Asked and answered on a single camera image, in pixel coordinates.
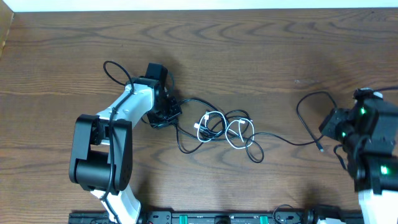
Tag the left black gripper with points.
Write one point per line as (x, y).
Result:
(158, 122)

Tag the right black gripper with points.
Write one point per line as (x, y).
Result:
(337, 116)

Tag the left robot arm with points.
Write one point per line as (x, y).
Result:
(101, 156)

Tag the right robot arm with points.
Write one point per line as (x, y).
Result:
(367, 133)

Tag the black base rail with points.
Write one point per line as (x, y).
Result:
(282, 214)

